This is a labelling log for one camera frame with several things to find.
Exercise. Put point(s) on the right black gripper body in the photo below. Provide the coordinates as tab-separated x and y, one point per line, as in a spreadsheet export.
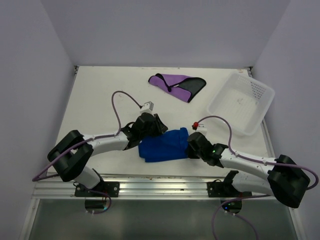
194	154

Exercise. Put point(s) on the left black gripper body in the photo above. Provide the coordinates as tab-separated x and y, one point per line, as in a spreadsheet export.
154	130

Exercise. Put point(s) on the blue towel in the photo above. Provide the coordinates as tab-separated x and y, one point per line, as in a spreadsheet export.
172	145

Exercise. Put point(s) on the purple towel black trim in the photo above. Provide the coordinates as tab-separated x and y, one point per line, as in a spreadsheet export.
182	87

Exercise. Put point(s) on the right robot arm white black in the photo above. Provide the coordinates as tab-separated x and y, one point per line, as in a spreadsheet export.
279	177

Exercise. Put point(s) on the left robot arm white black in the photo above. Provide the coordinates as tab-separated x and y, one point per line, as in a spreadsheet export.
70	156

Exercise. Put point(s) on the white plastic basket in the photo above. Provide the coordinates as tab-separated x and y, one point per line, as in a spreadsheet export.
243	102

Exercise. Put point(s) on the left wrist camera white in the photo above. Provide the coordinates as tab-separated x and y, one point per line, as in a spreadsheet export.
147	107

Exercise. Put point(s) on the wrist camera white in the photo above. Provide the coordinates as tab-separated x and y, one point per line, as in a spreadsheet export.
199	127
147	107

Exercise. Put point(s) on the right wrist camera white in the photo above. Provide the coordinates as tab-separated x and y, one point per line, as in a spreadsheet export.
199	127

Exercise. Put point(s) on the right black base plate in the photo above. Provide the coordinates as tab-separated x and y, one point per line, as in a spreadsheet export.
219	189

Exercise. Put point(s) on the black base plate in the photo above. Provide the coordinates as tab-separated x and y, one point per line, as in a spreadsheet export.
219	189
111	188

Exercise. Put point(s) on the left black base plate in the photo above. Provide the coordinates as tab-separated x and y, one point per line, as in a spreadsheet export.
111	188

